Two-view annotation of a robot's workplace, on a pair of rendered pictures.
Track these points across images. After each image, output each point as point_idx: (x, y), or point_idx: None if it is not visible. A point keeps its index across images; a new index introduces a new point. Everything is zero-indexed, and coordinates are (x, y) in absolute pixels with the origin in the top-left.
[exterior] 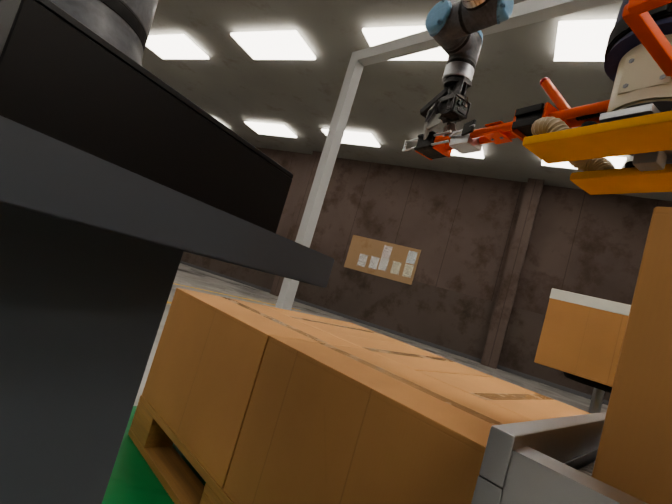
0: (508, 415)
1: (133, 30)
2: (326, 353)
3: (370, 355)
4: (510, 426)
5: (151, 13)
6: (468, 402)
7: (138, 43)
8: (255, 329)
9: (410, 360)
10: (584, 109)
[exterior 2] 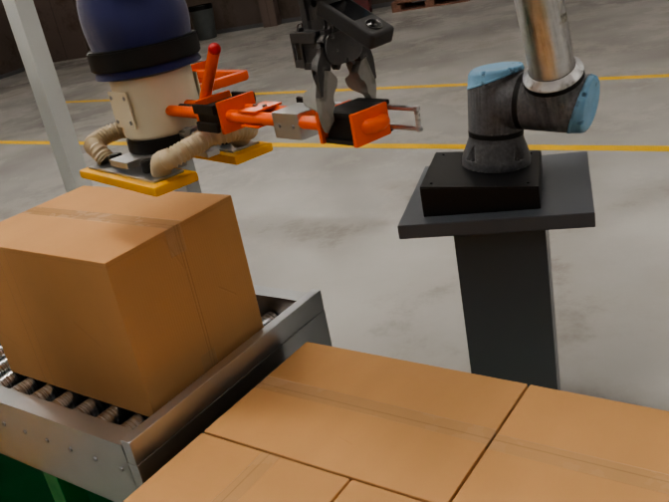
0: (254, 421)
1: (469, 136)
2: (456, 396)
3: (420, 466)
4: (309, 296)
5: (473, 125)
6: (295, 414)
7: (471, 139)
8: (557, 389)
9: None
10: None
